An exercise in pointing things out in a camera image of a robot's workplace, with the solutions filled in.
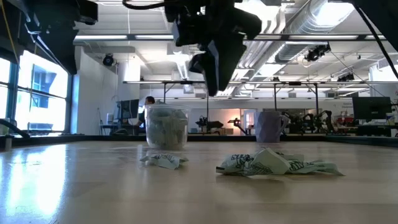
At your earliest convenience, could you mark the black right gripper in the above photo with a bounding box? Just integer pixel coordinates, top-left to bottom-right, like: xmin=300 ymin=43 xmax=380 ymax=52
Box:
xmin=164 ymin=0 xmax=262 ymax=98

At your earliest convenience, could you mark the green white stevia packet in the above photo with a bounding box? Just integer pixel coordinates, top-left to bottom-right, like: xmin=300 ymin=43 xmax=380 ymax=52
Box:
xmin=149 ymin=124 xmax=170 ymax=149
xmin=139 ymin=152 xmax=190 ymax=170
xmin=152 ymin=107 xmax=184 ymax=125
xmin=287 ymin=159 xmax=345 ymax=177
xmin=167 ymin=119 xmax=187 ymax=147
xmin=216 ymin=147 xmax=292 ymax=177

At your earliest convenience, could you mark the long ceiling light bar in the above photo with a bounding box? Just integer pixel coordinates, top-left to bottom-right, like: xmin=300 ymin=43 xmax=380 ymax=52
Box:
xmin=73 ymin=33 xmax=387 ymax=42

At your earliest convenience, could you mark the black computer monitor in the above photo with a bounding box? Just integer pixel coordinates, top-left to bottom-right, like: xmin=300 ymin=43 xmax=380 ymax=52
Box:
xmin=352 ymin=96 xmax=392 ymax=121
xmin=116 ymin=98 xmax=140 ymax=121

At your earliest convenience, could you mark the black background rig frame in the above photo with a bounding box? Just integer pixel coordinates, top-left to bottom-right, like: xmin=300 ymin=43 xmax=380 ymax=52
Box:
xmin=123 ymin=80 xmax=321 ymax=113

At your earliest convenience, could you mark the clear plastic cup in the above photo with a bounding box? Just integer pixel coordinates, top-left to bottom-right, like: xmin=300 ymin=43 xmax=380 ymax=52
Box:
xmin=145 ymin=103 xmax=190 ymax=151

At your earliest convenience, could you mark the lilac faceted mug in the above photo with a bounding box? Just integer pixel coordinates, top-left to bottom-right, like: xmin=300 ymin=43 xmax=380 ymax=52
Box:
xmin=254 ymin=111 xmax=289 ymax=144

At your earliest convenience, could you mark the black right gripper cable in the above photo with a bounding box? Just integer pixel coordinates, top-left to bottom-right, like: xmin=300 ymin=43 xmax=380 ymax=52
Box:
xmin=122 ymin=0 xmax=175 ymax=11

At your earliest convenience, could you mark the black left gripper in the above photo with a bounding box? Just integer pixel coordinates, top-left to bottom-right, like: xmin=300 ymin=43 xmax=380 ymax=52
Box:
xmin=26 ymin=0 xmax=99 ymax=76

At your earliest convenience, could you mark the bright window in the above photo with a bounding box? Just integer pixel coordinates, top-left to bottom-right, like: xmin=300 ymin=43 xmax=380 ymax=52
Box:
xmin=0 ymin=49 xmax=74 ymax=134

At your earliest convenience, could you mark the person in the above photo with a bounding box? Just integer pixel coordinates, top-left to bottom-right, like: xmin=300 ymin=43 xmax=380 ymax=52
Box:
xmin=136 ymin=95 xmax=156 ymax=127

